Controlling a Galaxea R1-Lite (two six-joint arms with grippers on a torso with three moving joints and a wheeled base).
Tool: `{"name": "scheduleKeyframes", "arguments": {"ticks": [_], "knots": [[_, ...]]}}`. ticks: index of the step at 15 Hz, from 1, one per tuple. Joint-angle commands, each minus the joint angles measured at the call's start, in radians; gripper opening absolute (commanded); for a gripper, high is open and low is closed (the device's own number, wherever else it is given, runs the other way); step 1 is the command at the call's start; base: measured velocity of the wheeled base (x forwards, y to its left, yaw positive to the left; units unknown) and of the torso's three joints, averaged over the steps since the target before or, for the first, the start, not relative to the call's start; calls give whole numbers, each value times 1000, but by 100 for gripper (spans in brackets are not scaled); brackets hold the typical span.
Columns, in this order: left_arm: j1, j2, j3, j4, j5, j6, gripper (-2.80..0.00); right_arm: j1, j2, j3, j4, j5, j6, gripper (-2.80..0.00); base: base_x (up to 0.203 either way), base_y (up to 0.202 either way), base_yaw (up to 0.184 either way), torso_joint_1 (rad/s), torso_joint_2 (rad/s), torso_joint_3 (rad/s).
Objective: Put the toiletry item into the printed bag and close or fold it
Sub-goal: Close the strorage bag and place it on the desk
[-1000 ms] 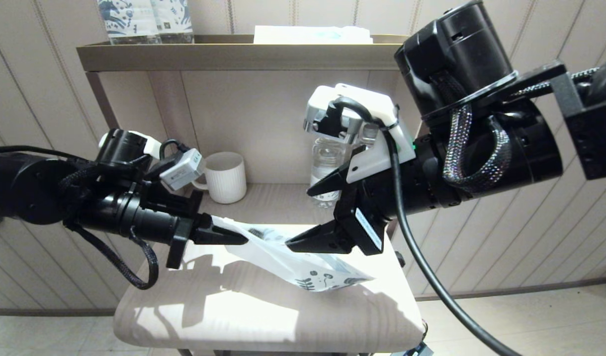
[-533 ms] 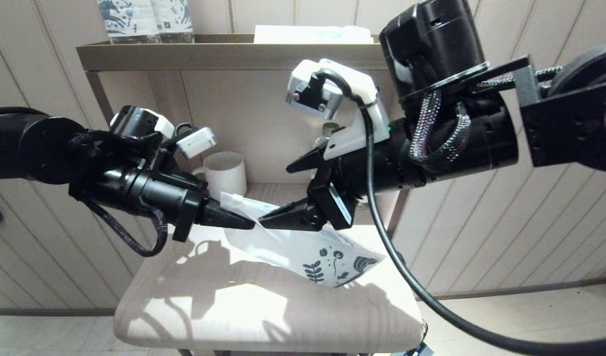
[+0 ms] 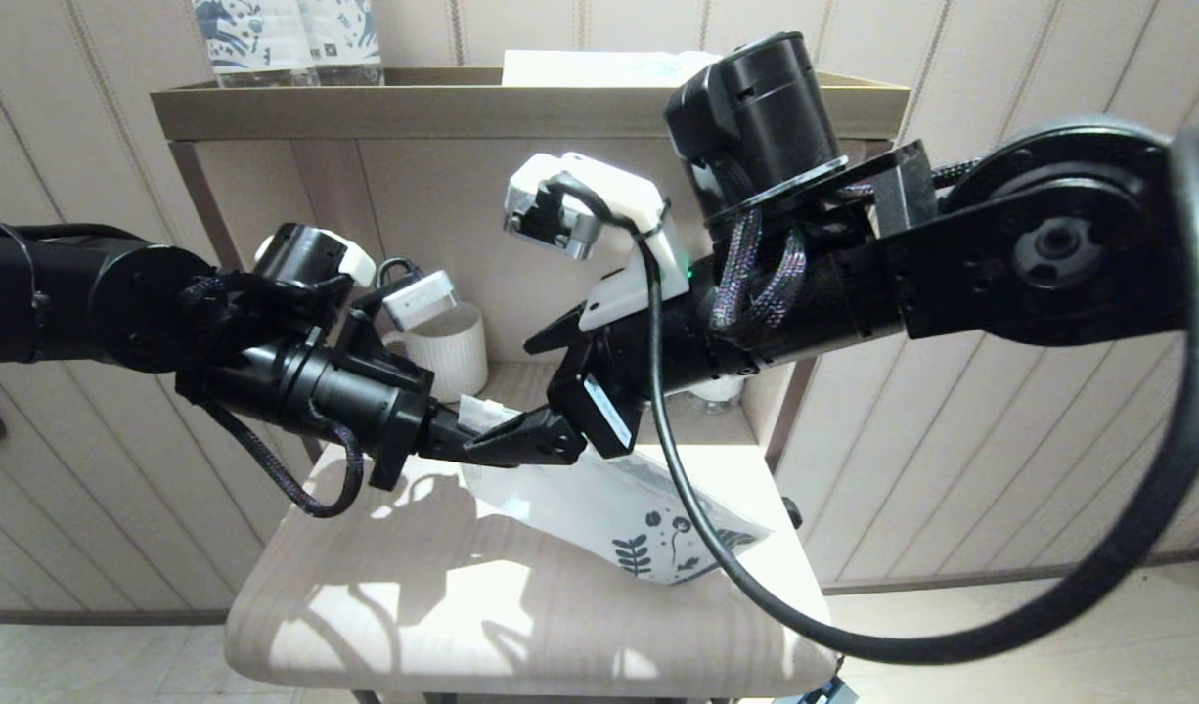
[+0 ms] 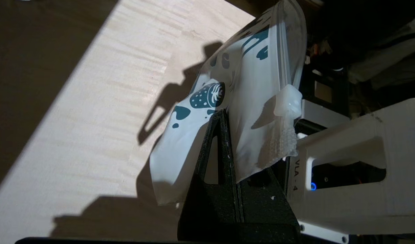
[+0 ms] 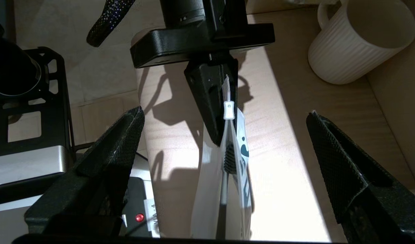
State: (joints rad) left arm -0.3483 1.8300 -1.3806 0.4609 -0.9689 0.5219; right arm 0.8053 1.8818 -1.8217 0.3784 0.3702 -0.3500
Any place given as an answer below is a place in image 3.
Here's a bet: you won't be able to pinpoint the white leaf-print plastic bag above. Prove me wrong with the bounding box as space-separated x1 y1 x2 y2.
458 394 772 586

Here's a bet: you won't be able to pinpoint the white ribbed mug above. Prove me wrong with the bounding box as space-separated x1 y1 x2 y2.
384 301 489 404

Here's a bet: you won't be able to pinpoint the small clear water bottle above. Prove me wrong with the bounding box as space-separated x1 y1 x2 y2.
686 376 749 414

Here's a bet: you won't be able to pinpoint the beige wooden shelf cabinet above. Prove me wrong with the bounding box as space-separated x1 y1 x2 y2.
169 137 894 700

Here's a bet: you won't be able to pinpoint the white blue flat packet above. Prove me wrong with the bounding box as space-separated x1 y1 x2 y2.
502 51 723 89

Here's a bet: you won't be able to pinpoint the large blue-print water bottle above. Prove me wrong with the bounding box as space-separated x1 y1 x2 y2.
299 0 385 87

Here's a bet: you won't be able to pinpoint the black blue connector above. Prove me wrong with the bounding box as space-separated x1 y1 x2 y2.
776 675 860 704

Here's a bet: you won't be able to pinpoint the blue patterned packages on top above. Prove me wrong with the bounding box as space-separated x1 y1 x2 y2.
193 0 319 89

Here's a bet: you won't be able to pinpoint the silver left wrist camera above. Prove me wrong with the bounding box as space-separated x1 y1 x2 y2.
350 256 461 368

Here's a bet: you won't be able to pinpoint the braided left arm cable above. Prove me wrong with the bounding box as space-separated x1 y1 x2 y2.
203 401 366 519

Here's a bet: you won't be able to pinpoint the braided arm cable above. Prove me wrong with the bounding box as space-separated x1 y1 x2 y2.
709 210 808 338
203 401 366 519

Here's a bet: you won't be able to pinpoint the braided right arm cable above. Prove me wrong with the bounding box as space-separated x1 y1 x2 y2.
709 210 808 338

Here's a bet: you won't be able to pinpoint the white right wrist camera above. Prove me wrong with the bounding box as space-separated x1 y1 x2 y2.
505 152 693 333

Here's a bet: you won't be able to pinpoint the smooth black camera cable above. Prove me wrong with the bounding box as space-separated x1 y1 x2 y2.
546 122 1199 666

